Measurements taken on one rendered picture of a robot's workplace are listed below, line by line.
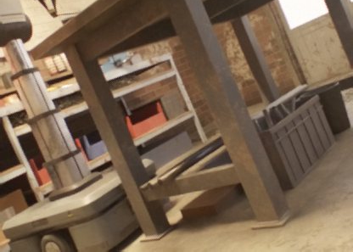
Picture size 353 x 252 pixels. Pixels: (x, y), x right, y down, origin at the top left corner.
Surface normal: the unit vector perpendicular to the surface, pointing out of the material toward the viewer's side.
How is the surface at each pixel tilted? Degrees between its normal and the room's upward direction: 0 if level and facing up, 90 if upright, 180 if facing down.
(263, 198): 90
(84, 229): 90
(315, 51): 90
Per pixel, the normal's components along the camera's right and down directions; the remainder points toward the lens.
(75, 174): 0.79, -0.31
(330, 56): -0.60, 0.30
